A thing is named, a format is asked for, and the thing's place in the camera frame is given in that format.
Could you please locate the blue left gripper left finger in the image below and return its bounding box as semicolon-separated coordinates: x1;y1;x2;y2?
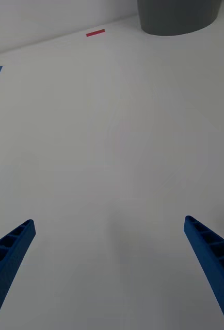
0;219;36;330

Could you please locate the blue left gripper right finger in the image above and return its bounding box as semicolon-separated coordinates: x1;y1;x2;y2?
183;215;224;330

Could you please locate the grey plastic waste bin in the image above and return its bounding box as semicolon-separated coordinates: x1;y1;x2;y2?
136;0;223;37

